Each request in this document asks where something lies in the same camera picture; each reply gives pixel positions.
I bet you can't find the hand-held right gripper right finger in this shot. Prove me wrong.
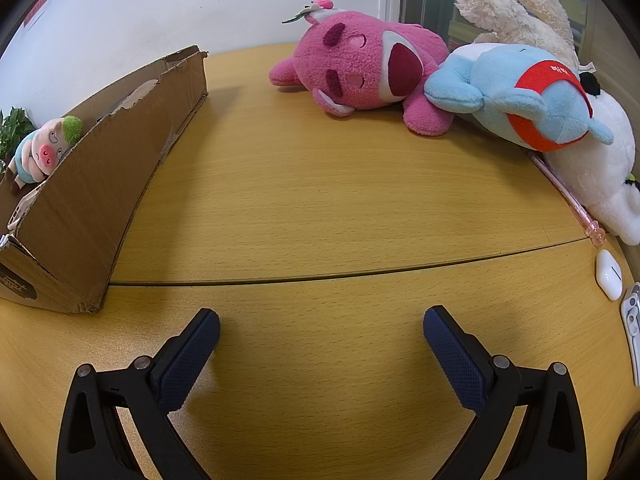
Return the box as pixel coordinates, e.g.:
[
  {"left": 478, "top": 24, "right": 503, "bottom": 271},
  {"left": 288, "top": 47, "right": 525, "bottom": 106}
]
[{"left": 423, "top": 305, "right": 587, "bottom": 480}]

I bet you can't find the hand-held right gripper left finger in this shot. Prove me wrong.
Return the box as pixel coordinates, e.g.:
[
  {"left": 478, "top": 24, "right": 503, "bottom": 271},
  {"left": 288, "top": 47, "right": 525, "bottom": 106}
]
[{"left": 56, "top": 307, "right": 221, "bottom": 480}]

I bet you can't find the white clear phone case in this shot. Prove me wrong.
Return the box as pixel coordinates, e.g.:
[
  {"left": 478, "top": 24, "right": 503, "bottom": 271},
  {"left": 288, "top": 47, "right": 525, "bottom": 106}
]
[{"left": 620, "top": 282, "right": 640, "bottom": 388}]

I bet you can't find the brown cardboard box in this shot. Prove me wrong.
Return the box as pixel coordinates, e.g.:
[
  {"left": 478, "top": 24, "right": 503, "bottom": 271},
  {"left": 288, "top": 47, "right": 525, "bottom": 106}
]
[{"left": 0, "top": 45, "right": 209, "bottom": 314}]

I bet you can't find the wooden desktop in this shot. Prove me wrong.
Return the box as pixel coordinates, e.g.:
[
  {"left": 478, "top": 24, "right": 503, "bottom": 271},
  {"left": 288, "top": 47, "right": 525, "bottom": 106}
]
[{"left": 0, "top": 42, "right": 640, "bottom": 480}]

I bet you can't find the white earbuds case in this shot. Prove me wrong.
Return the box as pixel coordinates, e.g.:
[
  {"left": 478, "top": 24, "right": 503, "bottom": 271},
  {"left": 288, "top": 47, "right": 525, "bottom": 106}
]
[{"left": 595, "top": 249, "right": 623, "bottom": 302}]

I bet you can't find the pink pen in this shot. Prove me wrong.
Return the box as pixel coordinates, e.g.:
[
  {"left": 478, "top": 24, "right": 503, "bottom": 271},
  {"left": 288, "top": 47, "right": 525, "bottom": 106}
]
[{"left": 527, "top": 152, "right": 607, "bottom": 248}]

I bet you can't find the beige flat object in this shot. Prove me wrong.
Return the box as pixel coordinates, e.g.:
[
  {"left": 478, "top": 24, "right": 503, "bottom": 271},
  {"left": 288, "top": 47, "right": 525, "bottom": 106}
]
[{"left": 7, "top": 183, "right": 48, "bottom": 232}]

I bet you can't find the white plush toy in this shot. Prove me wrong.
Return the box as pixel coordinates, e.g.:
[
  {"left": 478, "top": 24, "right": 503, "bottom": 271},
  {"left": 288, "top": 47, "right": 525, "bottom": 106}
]
[{"left": 542, "top": 72, "right": 640, "bottom": 246}]

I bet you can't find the pig plush toy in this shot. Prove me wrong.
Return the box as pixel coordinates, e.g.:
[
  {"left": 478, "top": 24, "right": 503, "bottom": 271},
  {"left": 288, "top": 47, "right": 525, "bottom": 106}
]
[{"left": 2, "top": 115, "right": 84, "bottom": 195}]

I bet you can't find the light blue plush toy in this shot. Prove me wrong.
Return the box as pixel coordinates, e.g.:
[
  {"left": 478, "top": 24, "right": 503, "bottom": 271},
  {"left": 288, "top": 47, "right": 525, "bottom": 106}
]
[{"left": 424, "top": 44, "right": 615, "bottom": 153}]

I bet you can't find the green leafy plant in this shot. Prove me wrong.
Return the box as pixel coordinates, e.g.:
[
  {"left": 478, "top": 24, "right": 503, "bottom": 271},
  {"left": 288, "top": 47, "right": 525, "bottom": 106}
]
[{"left": 0, "top": 106, "right": 37, "bottom": 171}]

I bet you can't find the pink bear plush toy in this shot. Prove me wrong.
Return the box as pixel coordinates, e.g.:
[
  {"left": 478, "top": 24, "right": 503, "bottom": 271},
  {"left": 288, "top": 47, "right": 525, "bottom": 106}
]
[{"left": 268, "top": 0, "right": 456, "bottom": 137}]

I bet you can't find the cream rabbit plush toy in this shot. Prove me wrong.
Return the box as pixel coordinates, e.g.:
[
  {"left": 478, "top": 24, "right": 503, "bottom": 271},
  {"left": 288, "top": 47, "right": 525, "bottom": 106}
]
[{"left": 454, "top": 0, "right": 581, "bottom": 68}]

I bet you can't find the red wall sign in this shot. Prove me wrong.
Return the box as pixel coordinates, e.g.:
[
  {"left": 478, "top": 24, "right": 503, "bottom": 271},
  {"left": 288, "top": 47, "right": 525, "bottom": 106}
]
[{"left": 22, "top": 0, "right": 51, "bottom": 28}]

